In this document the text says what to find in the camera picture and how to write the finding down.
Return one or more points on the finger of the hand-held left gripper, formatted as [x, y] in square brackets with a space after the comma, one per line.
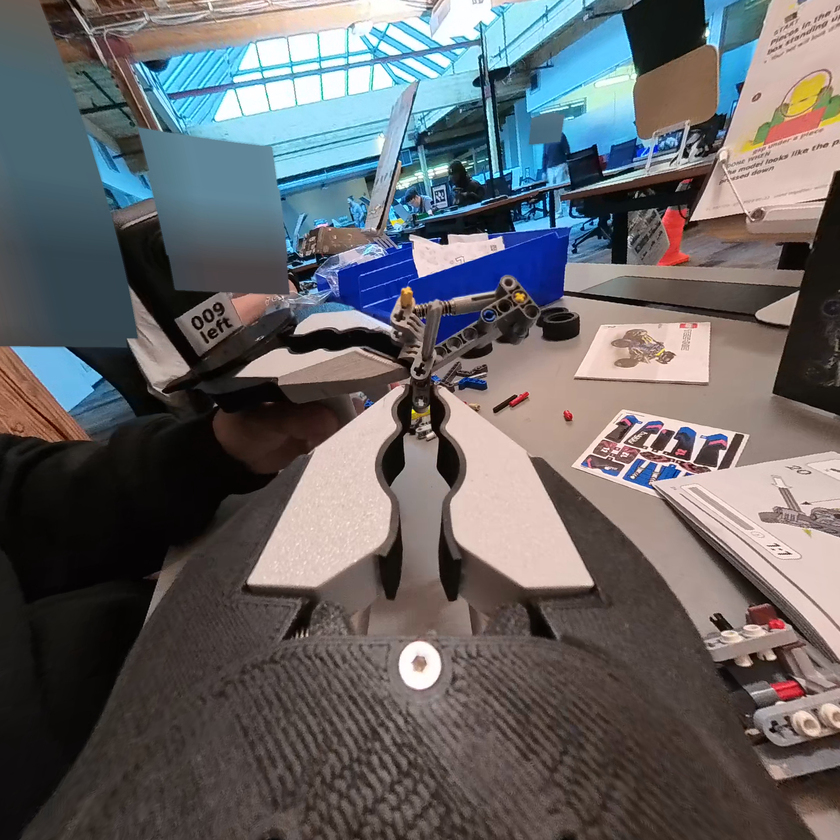
[334, 371]
[341, 323]

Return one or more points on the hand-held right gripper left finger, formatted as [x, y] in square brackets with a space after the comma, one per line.
[328, 518]

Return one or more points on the person's left hand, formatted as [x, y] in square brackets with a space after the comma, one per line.
[282, 433]

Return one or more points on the dark flat cardboard box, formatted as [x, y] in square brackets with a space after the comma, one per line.
[334, 241]

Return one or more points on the white paper bag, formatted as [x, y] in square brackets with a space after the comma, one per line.
[436, 254]
[484, 246]

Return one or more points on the grey lego chassis assembly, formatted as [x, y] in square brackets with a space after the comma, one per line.
[774, 689]

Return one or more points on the black desk mat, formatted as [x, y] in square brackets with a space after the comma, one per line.
[689, 295]

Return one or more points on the person's left forearm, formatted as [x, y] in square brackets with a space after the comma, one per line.
[98, 492]

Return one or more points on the dark printed lego box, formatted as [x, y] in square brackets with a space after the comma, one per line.
[814, 315]

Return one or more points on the person's black clothed torso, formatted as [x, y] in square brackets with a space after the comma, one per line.
[59, 669]

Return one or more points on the brown cardboard sign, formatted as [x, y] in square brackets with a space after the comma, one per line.
[676, 92]

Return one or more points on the tall cardboard board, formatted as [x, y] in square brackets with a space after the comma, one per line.
[394, 157]

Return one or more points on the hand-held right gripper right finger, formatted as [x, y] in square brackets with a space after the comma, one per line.
[518, 518]

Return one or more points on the blue plastic parts bin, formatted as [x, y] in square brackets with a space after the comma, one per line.
[472, 282]

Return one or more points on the grey lego suspension assembly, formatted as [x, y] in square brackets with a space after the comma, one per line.
[505, 308]

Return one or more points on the clear plastic bag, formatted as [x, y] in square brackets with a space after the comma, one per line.
[348, 266]

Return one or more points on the wooden office desk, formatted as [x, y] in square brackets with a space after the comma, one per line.
[630, 178]

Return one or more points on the orange traffic cone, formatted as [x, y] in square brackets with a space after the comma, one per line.
[674, 236]

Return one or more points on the black lego tire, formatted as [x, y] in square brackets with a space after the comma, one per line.
[546, 318]
[568, 326]

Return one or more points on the wooden panel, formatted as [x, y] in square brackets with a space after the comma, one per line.
[36, 397]

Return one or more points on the printed instruction sign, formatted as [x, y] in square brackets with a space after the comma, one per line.
[781, 111]

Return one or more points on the black office chair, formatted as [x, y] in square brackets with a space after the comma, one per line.
[585, 172]

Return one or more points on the open lego instruction booklet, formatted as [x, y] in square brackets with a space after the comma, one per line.
[754, 525]

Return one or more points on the silver monitor base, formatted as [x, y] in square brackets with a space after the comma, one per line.
[781, 306]

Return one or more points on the pile of small lego pieces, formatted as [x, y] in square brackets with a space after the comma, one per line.
[469, 377]

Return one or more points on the small closed lego booklet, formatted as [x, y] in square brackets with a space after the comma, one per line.
[646, 354]

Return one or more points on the lego sticker sheet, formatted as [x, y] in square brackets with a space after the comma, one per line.
[656, 453]

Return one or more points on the small yellow grey lego piece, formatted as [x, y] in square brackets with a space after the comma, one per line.
[421, 420]

